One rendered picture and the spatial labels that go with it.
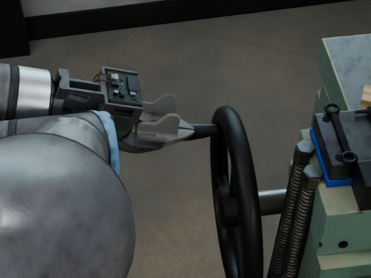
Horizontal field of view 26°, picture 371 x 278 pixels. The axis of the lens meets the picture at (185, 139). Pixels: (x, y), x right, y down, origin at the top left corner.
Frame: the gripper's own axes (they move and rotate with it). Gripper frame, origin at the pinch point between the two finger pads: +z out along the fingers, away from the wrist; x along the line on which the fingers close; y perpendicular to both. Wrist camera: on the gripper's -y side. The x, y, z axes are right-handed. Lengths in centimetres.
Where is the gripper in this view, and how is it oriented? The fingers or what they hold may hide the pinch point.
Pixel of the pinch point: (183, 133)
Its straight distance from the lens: 114.9
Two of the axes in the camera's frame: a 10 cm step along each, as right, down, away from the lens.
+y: 3.3, -6.5, -6.8
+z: 9.3, 1.2, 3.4
